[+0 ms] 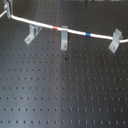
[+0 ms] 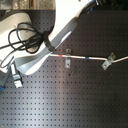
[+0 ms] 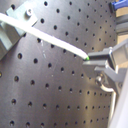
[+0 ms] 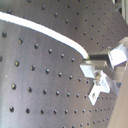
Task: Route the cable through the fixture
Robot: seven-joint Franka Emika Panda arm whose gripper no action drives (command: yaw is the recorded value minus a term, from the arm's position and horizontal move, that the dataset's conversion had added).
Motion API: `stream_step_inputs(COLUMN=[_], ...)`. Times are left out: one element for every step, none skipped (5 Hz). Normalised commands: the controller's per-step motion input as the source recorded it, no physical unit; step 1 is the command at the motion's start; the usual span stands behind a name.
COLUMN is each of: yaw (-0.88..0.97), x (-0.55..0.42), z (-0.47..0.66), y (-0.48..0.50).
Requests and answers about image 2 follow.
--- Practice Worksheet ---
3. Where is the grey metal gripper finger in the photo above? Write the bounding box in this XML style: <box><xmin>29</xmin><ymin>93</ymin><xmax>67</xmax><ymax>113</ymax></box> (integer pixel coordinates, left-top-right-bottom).
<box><xmin>11</xmin><ymin>64</ymin><xmax>23</xmax><ymax>88</ymax></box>

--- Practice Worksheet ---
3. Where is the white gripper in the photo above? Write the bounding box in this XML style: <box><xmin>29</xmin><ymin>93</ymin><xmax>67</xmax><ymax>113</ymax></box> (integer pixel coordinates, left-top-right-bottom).
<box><xmin>0</xmin><ymin>11</ymin><xmax>34</xmax><ymax>73</ymax></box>

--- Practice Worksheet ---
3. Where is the white cable with coloured marks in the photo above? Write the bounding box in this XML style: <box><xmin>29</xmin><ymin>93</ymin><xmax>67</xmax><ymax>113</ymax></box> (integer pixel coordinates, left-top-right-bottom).
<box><xmin>49</xmin><ymin>53</ymin><xmax>128</xmax><ymax>63</ymax></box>

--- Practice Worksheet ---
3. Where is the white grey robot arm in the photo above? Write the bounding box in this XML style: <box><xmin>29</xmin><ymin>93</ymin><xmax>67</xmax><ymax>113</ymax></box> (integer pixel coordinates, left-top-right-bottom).
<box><xmin>0</xmin><ymin>0</ymin><xmax>93</xmax><ymax>87</ymax></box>

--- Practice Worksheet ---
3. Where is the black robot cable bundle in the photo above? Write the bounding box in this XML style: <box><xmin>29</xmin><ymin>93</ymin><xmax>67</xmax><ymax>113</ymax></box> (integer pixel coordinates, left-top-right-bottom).
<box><xmin>0</xmin><ymin>21</ymin><xmax>52</xmax><ymax>56</ymax></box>

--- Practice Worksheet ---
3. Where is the left metal cable clip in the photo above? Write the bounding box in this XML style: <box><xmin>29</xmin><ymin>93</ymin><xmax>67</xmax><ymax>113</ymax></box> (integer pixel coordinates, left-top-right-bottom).
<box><xmin>65</xmin><ymin>49</ymin><xmax>71</xmax><ymax>68</ymax></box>

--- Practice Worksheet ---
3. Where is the metal cable clip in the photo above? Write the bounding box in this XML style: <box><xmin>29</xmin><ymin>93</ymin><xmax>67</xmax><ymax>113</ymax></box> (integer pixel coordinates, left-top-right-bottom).
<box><xmin>102</xmin><ymin>52</ymin><xmax>116</xmax><ymax>70</ymax></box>
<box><xmin>65</xmin><ymin>49</ymin><xmax>71</xmax><ymax>68</ymax></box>

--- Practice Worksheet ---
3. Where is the right metal cable clip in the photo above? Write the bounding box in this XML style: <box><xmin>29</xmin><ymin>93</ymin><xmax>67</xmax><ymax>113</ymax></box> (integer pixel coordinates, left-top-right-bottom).
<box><xmin>102</xmin><ymin>52</ymin><xmax>116</xmax><ymax>70</ymax></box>

